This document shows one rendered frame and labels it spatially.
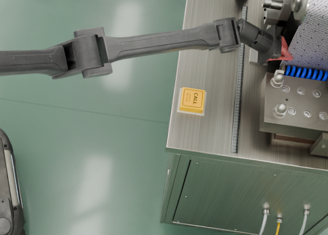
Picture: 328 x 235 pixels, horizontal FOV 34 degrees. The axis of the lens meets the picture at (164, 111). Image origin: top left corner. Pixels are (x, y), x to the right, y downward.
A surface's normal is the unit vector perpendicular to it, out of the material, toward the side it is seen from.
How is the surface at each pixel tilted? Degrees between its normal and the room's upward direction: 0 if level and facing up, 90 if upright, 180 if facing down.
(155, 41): 30
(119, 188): 0
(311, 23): 90
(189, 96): 0
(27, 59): 49
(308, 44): 90
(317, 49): 90
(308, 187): 90
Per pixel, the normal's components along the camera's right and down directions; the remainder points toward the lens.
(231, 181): -0.13, 0.88
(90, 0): 0.07, -0.45
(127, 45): 0.44, -0.11
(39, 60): 0.79, -0.18
